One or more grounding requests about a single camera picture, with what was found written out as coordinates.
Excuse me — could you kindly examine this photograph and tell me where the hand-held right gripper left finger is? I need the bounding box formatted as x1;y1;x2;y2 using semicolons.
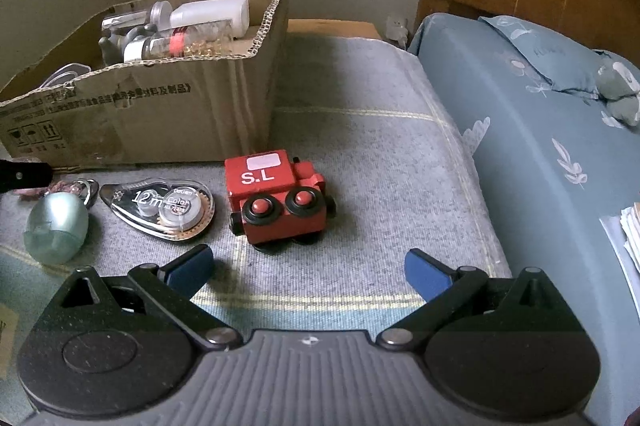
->
57;244;246;352

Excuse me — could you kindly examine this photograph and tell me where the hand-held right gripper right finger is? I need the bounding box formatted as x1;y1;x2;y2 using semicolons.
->
375;248;558;352

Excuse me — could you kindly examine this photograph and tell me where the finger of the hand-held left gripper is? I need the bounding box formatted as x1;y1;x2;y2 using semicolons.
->
0;158;53;194

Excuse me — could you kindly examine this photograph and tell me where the pale green egg-shaped case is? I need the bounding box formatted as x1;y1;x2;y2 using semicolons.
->
24;192;91;264

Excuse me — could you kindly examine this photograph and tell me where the clear correction tape dispenser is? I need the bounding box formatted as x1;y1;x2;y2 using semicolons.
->
99;177;216;241

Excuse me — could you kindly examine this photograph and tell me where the red wooden toy train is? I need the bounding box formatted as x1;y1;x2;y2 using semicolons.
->
224;149;337;257

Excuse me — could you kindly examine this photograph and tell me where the clear plastic tape dispenser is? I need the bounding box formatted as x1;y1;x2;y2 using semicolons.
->
42;62;91;89

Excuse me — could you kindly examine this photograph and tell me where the cardboard box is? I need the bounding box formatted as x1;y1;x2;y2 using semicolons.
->
0;0;291;171

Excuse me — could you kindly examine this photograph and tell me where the grey animal toy figure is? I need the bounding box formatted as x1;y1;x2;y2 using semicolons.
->
99;28;151;67

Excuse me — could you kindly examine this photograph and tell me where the small glass bottle silver cap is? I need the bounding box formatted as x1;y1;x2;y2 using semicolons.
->
101;0;173;31

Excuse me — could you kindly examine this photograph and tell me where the white bottle with green label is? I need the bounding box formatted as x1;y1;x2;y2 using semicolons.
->
170;0;250;37

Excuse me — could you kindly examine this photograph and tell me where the blue floral bed sheet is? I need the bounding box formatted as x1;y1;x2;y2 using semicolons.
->
407;12;640;426

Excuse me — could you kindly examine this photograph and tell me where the stack of papers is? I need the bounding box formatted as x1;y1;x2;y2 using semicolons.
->
600;201;640;281

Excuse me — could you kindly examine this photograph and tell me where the blue floral pillow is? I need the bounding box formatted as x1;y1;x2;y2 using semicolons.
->
478;14;640;99

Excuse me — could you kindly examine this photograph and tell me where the key ring with pink tassel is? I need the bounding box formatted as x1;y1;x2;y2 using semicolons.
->
14;178;100;209

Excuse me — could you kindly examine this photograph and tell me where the white wall charger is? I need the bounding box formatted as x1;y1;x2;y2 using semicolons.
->
386;16;410;47

